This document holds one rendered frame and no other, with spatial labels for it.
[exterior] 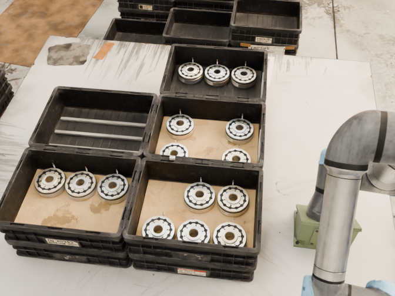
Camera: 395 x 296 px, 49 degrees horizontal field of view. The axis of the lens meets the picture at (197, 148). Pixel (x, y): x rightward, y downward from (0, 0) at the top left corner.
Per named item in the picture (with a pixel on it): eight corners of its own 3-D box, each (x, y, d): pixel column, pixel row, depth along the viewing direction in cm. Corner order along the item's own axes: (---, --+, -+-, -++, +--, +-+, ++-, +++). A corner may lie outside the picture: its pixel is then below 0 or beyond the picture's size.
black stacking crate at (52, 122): (160, 115, 171) (157, 94, 162) (145, 176, 152) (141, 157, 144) (63, 107, 174) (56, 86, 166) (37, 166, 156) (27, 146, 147)
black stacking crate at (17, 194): (145, 177, 152) (141, 157, 143) (126, 255, 134) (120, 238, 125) (37, 167, 156) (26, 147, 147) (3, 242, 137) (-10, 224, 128)
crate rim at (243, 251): (263, 171, 141) (263, 167, 139) (260, 256, 123) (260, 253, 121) (143, 160, 145) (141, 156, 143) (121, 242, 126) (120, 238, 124)
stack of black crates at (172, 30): (231, 54, 297) (234, 12, 270) (227, 84, 278) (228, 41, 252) (174, 50, 301) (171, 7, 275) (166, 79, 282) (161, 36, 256)
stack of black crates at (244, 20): (291, 60, 293) (302, 0, 258) (290, 90, 274) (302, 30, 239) (231, 54, 297) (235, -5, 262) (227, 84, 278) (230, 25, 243)
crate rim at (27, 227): (142, 160, 145) (141, 156, 143) (121, 242, 126) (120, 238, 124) (28, 150, 148) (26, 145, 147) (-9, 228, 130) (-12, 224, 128)
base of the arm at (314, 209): (346, 211, 148) (351, 183, 146) (360, 227, 133) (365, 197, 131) (302, 207, 149) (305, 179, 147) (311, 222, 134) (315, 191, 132)
